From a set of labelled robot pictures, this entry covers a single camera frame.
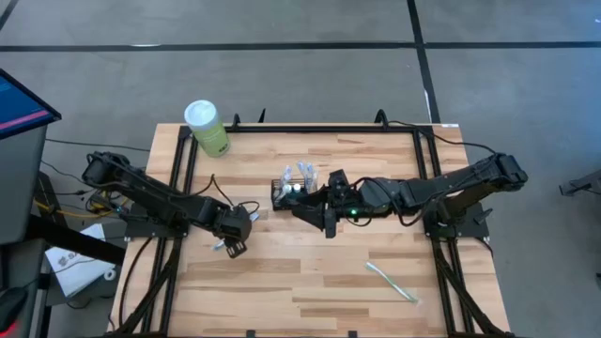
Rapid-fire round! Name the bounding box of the black wire caddy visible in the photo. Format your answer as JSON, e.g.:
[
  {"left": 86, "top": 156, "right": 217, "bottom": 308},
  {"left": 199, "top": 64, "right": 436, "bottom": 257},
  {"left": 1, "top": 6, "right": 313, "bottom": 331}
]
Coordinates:
[{"left": 270, "top": 177, "right": 325, "bottom": 212}]

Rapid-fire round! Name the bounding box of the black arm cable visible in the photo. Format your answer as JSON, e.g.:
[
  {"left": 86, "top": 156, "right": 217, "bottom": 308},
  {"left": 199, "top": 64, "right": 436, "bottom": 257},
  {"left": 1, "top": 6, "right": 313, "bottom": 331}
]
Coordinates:
[
  {"left": 206, "top": 173, "right": 262, "bottom": 218},
  {"left": 387, "top": 119, "right": 499, "bottom": 156}
]

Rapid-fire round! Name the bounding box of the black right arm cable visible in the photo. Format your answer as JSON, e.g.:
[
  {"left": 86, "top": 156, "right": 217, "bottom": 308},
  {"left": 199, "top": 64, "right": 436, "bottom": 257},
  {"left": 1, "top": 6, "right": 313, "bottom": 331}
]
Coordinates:
[{"left": 387, "top": 119, "right": 499, "bottom": 156}]

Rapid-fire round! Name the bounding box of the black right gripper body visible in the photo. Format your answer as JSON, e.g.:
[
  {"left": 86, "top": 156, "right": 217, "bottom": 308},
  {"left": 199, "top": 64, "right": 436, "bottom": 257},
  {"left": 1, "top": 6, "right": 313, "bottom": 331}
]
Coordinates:
[{"left": 323, "top": 194, "right": 361, "bottom": 238}]

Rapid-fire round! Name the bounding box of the purple toothbrush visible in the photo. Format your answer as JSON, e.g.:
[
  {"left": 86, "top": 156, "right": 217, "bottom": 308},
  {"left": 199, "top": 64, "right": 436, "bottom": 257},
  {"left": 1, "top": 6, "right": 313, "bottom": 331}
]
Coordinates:
[{"left": 211, "top": 212, "right": 261, "bottom": 252}]

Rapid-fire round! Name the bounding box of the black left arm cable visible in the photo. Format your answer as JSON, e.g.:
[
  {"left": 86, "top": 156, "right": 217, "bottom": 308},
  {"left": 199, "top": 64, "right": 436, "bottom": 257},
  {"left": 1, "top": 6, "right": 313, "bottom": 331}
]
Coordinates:
[{"left": 206, "top": 173, "right": 262, "bottom": 218}]

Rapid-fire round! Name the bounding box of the black stand beam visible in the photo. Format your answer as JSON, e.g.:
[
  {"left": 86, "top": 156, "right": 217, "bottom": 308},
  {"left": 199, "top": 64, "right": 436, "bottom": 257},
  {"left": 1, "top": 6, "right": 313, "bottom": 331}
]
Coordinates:
[{"left": 25, "top": 213, "right": 127, "bottom": 267}]

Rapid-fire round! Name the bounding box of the black metal table frame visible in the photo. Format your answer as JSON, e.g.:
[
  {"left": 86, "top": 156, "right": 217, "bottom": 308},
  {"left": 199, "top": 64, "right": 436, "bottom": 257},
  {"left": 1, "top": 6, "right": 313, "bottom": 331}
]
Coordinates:
[{"left": 110, "top": 122, "right": 516, "bottom": 338}]

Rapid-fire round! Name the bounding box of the white paper booklet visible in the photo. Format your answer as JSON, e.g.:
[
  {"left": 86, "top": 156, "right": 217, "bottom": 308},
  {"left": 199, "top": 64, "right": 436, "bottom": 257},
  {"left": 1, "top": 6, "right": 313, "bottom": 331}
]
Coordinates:
[{"left": 44, "top": 223, "right": 117, "bottom": 300}]

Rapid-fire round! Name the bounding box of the green disinfecting wipes canister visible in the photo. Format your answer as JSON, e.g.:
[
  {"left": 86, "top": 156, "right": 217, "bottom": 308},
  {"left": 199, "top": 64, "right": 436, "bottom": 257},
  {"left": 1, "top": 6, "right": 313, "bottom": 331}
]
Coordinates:
[{"left": 183, "top": 99, "right": 232, "bottom": 159}]

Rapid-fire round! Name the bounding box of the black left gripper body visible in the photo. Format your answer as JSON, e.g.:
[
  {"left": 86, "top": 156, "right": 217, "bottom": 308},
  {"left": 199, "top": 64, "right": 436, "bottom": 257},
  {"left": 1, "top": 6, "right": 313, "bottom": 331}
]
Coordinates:
[{"left": 216, "top": 205, "right": 254, "bottom": 260}]

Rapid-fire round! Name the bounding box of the yellow floor cable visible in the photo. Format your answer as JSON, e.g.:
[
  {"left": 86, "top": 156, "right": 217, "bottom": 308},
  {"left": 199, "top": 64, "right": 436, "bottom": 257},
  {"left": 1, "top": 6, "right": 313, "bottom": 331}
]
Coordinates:
[{"left": 33, "top": 185, "right": 131, "bottom": 221}]

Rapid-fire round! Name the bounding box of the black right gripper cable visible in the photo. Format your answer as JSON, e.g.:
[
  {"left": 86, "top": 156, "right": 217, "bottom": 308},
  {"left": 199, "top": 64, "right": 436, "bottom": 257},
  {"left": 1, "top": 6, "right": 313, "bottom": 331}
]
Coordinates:
[{"left": 347, "top": 177, "right": 426, "bottom": 229}]

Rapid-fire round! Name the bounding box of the black computer mouse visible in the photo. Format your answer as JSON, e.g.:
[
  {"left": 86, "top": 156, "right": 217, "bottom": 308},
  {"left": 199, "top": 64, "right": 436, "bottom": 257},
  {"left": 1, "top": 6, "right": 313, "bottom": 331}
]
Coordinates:
[{"left": 0, "top": 285, "right": 30, "bottom": 330}]

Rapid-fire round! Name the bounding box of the black stand leg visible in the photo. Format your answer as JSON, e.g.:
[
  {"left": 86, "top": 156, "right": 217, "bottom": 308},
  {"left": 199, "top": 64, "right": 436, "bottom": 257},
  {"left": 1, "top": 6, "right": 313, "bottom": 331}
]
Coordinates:
[{"left": 558, "top": 168, "right": 601, "bottom": 198}]

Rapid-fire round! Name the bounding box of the blue screen monitor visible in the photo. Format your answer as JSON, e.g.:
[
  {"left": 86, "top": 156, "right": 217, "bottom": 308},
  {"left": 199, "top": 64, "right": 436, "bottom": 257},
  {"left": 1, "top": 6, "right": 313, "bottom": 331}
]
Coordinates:
[{"left": 0, "top": 68, "right": 63, "bottom": 142}]

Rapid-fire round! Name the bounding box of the black floor cable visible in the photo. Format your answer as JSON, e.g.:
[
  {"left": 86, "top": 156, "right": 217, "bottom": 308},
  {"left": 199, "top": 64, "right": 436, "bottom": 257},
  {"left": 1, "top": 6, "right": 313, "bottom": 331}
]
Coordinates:
[{"left": 44, "top": 137, "right": 152, "bottom": 154}]

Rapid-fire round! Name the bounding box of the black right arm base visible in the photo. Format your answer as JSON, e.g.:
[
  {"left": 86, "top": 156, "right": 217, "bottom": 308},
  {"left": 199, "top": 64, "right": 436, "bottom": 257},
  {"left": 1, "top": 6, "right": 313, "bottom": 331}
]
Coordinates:
[{"left": 420, "top": 200, "right": 490, "bottom": 239}]

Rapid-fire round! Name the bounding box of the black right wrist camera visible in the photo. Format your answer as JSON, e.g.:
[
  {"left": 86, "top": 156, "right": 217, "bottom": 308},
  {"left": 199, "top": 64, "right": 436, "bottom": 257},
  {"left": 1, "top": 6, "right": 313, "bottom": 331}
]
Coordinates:
[{"left": 328, "top": 169, "right": 351, "bottom": 198}]

